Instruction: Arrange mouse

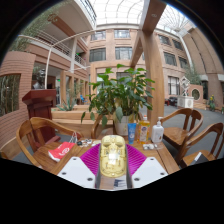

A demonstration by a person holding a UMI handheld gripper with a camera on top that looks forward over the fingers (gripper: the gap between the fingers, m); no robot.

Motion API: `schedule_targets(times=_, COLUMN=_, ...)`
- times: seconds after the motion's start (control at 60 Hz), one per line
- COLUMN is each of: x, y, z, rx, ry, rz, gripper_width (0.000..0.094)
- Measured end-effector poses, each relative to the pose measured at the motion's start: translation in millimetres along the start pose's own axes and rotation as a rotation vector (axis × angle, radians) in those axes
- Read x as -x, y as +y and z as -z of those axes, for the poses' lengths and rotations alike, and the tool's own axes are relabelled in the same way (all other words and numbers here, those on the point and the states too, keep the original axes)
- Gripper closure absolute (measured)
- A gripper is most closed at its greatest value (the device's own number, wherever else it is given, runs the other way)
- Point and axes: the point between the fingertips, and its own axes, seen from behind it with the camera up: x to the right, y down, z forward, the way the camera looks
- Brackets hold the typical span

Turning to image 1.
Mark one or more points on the yellow bottle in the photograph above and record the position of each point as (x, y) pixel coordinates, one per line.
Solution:
(144, 131)

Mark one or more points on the dark red wooden lectern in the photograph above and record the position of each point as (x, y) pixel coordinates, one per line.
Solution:
(40, 106)

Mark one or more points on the green potted plant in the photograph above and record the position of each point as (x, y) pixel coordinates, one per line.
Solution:
(123, 93)

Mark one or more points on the white sculpture on pedestal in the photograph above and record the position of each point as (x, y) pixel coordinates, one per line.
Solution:
(185, 100)

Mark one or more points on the wooden armchair with black notebook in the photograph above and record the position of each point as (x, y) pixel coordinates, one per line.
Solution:
(213, 130)

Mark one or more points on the red packet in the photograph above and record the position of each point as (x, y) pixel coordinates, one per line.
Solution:
(61, 151)

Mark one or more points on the wooden chair behind plant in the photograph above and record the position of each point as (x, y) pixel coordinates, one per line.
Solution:
(96, 128)

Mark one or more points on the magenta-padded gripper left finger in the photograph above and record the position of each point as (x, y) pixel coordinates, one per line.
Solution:
(76, 170)

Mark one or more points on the dark bust statue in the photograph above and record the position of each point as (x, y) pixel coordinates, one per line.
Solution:
(39, 81)

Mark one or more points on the wooden armchair with red packet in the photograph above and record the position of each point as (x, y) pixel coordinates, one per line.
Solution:
(30, 128)

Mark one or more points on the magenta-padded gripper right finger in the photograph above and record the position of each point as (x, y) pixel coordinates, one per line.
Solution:
(148, 170)

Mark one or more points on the long wooden planter box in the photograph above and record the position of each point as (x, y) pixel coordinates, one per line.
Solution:
(70, 116)

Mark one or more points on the empty wooden armchair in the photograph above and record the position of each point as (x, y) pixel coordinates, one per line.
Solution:
(173, 135)

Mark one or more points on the white pump bottle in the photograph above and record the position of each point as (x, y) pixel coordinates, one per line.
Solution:
(157, 133)

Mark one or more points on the blue tube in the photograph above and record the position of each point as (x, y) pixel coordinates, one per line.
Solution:
(132, 133)

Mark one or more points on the yellow flowering plant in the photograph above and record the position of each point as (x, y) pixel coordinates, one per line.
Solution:
(212, 104)

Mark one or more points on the small white packet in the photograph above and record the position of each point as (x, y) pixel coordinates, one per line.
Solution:
(150, 146)

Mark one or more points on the bunch of keys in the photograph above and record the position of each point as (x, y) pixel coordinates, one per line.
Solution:
(85, 142)

